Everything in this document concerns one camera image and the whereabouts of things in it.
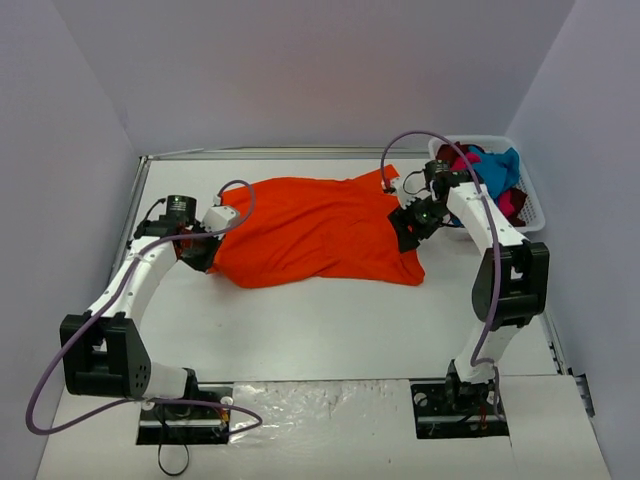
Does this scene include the orange t shirt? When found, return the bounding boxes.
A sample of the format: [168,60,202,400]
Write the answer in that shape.
[208,171,425,288]

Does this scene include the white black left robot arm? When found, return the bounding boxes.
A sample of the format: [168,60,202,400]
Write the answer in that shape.
[60,195,240,418]

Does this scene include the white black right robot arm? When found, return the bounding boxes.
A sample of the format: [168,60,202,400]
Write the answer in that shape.
[383,160,550,413]

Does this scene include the pink t shirt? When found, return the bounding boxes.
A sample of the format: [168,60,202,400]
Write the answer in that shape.
[465,152,515,217]

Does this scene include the dark red t shirt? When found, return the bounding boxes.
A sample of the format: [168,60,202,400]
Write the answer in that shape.
[456,142,528,227]

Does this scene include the blue t shirt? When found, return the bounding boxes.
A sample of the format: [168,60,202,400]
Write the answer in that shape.
[469,146,520,201]

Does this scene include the white plastic laundry basket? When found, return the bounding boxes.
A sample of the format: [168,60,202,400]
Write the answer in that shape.
[447,135,545,235]

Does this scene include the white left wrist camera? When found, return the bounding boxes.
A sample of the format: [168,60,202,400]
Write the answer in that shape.
[200,205,240,235]

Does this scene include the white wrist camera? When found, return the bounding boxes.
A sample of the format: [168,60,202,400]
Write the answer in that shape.
[200,205,240,235]
[381,176,418,209]

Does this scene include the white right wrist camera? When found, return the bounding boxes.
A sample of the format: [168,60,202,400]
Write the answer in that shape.
[381,176,418,209]

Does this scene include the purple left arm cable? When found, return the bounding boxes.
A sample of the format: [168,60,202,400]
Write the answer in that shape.
[25,179,263,437]

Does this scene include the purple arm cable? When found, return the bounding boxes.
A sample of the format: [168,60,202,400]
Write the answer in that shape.
[25,179,263,437]
[379,129,506,421]

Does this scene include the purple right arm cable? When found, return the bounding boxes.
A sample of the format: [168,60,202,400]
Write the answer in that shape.
[379,129,506,421]

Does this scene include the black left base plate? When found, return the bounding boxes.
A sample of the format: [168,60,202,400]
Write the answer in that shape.
[136,404,230,446]

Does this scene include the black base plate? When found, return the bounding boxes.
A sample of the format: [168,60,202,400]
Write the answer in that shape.
[410,380,510,440]
[136,404,230,446]

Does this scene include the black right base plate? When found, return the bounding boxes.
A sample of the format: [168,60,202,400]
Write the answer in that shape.
[410,380,510,440]

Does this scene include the thin black cable loop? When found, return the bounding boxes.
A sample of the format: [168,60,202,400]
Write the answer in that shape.
[156,441,191,476]

